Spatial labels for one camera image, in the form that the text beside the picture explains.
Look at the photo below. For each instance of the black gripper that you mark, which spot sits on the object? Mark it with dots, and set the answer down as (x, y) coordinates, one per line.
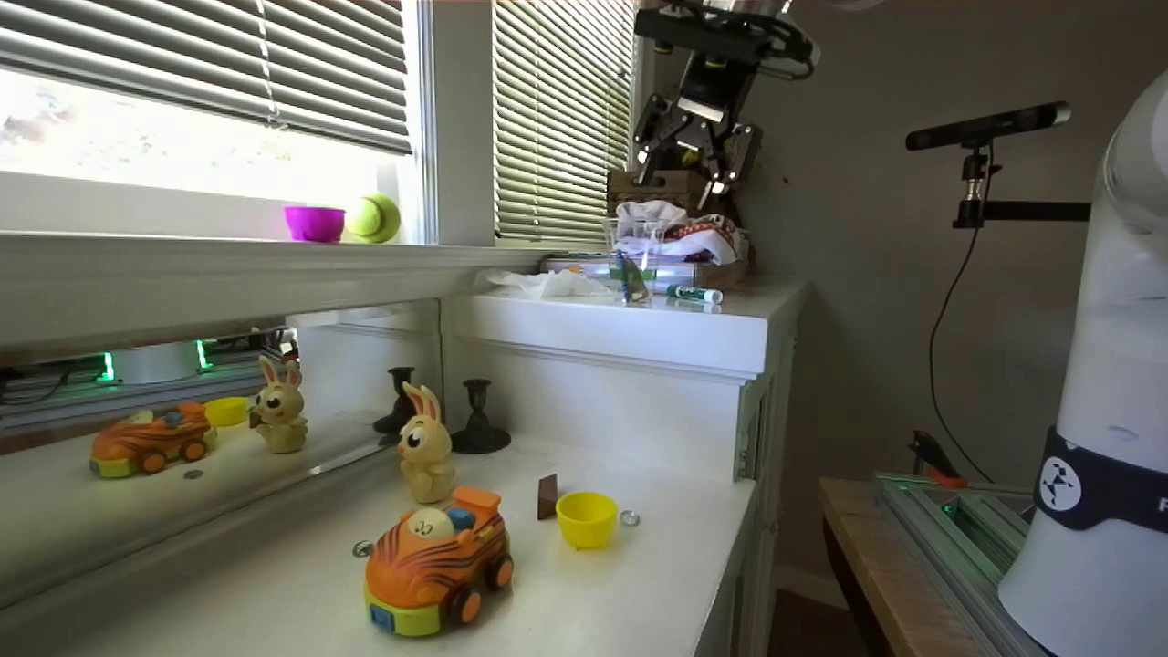
(716, 95)

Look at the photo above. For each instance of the clear plastic cup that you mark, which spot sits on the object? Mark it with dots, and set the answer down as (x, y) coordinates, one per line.
(631, 280)

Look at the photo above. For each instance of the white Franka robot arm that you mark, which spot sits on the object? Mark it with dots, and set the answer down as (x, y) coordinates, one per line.
(1096, 426)

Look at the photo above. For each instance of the small yellow cup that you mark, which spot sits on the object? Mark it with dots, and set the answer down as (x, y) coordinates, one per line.
(585, 518)

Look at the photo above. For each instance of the pink cup on sill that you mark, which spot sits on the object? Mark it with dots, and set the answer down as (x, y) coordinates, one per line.
(314, 224)

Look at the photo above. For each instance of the white cloth in box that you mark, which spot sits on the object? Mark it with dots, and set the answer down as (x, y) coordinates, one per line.
(647, 224)

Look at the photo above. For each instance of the red white item in box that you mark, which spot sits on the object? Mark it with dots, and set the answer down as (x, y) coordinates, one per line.
(708, 240)

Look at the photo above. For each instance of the brown cardboard box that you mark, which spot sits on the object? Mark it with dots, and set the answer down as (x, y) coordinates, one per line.
(732, 280)

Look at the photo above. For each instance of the grey window blind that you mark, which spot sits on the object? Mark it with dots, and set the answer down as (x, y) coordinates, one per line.
(185, 61)
(559, 123)

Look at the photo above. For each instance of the green white marker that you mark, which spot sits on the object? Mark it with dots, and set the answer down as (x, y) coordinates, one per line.
(695, 298)

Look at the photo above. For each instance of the crumpled clear plastic bag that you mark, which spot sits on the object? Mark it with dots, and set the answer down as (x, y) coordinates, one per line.
(552, 284)

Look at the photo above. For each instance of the white side table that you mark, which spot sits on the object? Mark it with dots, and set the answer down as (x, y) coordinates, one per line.
(608, 367)

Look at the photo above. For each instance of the green tennis ball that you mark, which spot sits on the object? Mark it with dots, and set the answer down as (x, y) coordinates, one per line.
(372, 220)

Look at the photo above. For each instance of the black candle holder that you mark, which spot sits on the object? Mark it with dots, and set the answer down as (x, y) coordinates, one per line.
(479, 426)

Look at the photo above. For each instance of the small black cylinder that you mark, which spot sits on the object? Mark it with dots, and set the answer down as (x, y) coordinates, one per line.
(550, 499)

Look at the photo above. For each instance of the beige bunny toy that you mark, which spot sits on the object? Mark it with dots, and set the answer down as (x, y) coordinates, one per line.
(423, 445)

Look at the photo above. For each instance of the wooden bench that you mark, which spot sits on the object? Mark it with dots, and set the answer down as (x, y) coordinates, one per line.
(878, 550)

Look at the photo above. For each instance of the red orange plush toy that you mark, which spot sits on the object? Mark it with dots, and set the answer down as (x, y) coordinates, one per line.
(437, 567)

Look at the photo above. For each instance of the white window ledge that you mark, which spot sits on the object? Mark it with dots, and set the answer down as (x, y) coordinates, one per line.
(185, 285)

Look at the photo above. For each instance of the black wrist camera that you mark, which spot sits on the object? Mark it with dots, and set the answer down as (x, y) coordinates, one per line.
(716, 38)

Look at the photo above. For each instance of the black stereo camera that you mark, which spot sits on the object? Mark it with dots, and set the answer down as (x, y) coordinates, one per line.
(987, 124)

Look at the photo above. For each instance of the black camera stand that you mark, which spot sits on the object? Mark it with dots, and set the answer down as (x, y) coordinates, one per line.
(1023, 208)

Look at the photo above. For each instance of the green metal rail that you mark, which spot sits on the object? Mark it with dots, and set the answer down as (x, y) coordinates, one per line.
(961, 534)

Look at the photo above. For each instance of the long wall mirror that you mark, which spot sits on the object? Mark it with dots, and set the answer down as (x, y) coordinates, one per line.
(73, 522)

